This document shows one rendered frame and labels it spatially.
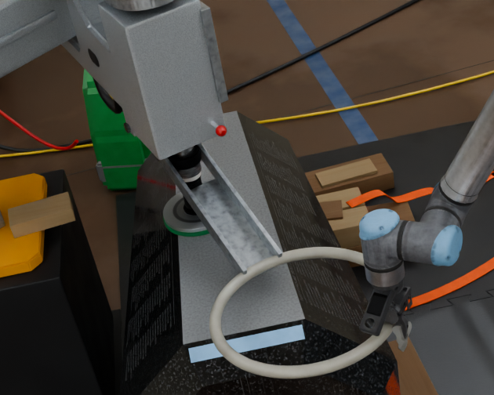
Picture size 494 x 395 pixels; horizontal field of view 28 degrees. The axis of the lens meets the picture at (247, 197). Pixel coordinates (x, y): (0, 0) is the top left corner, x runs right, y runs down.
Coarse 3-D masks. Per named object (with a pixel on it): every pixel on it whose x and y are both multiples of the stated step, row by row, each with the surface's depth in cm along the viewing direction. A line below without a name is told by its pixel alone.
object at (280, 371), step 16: (272, 256) 266; (288, 256) 265; (304, 256) 265; (320, 256) 264; (336, 256) 262; (352, 256) 259; (256, 272) 263; (224, 288) 258; (224, 304) 254; (384, 336) 231; (224, 352) 237; (352, 352) 228; (368, 352) 229; (256, 368) 230; (272, 368) 229; (288, 368) 227; (304, 368) 226; (320, 368) 226; (336, 368) 226
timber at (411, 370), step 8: (392, 344) 336; (408, 344) 335; (400, 352) 333; (408, 352) 332; (400, 360) 330; (408, 360) 329; (416, 360) 329; (400, 368) 327; (408, 368) 326; (416, 368) 326; (424, 368) 325; (400, 376) 324; (408, 376) 323; (416, 376) 323; (424, 376) 322; (400, 384) 321; (408, 384) 321; (416, 384) 320; (424, 384) 320; (432, 384) 319; (408, 392) 318; (416, 392) 318; (424, 392) 317; (432, 392) 317
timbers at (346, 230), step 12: (336, 192) 396; (348, 192) 394; (360, 192) 394; (360, 204) 387; (348, 216) 382; (360, 216) 381; (336, 228) 378; (348, 228) 377; (348, 240) 380; (360, 240) 381
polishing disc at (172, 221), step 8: (176, 200) 304; (168, 208) 301; (176, 208) 300; (168, 216) 298; (176, 216) 297; (184, 216) 296; (192, 216) 296; (168, 224) 296; (176, 224) 294; (184, 224) 293; (192, 224) 293; (200, 224) 292; (192, 232) 292
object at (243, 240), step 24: (168, 168) 286; (216, 168) 284; (192, 192) 284; (216, 192) 283; (216, 216) 278; (240, 216) 278; (216, 240) 271; (240, 240) 272; (264, 240) 270; (240, 264) 262
